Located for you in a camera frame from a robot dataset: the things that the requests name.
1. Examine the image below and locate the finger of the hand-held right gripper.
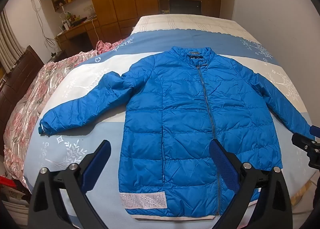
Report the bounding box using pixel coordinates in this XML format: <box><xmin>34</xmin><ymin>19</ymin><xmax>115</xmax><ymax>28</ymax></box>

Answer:
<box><xmin>292</xmin><ymin>125</ymin><xmax>320</xmax><ymax>169</ymax></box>

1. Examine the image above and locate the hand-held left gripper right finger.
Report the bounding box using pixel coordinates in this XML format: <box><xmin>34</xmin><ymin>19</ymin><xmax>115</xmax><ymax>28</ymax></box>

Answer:
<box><xmin>209</xmin><ymin>139</ymin><xmax>294</xmax><ymax>229</ymax></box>

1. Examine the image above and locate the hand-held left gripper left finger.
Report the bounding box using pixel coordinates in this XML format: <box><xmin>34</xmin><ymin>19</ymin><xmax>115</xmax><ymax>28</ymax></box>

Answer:
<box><xmin>29</xmin><ymin>140</ymin><xmax>112</xmax><ymax>229</ymax></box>

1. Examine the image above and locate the blue puffer jacket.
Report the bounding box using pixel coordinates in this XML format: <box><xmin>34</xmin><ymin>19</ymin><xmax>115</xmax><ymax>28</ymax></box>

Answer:
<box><xmin>38</xmin><ymin>45</ymin><xmax>316</xmax><ymax>219</ymax></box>

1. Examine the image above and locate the pink floral quilt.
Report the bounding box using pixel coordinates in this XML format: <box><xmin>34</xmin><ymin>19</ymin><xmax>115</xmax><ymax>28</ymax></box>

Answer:
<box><xmin>4</xmin><ymin>40</ymin><xmax>128</xmax><ymax>189</ymax></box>

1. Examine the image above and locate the red box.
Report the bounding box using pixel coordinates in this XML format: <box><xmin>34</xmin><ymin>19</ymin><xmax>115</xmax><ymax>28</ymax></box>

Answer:
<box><xmin>0</xmin><ymin>175</ymin><xmax>23</xmax><ymax>194</ymax></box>

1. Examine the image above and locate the dark wooden headboard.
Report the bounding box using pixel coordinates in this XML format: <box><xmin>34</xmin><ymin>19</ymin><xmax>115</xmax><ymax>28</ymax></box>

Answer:
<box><xmin>0</xmin><ymin>45</ymin><xmax>45</xmax><ymax>157</ymax></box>

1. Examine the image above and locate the wooden desk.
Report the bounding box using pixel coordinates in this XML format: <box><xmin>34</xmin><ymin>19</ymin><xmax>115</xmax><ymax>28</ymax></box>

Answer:
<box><xmin>56</xmin><ymin>15</ymin><xmax>103</xmax><ymax>55</ymax></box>

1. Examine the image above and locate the blue and white printed bedsheet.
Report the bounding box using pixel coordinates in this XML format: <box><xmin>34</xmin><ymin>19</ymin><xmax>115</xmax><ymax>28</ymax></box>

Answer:
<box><xmin>24</xmin><ymin>14</ymin><xmax>320</xmax><ymax>229</ymax></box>

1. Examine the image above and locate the clutter on desk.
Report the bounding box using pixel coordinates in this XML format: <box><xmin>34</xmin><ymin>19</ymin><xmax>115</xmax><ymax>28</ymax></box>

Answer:
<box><xmin>61</xmin><ymin>12</ymin><xmax>97</xmax><ymax>31</ymax></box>

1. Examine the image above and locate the striped curtain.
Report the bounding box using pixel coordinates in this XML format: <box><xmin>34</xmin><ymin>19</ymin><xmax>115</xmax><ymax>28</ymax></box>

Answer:
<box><xmin>0</xmin><ymin>9</ymin><xmax>25</xmax><ymax>75</ymax></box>

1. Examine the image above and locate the wall cable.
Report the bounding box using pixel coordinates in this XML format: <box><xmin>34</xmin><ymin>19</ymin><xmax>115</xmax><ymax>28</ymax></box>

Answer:
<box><xmin>29</xmin><ymin>0</ymin><xmax>60</xmax><ymax>52</ymax></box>

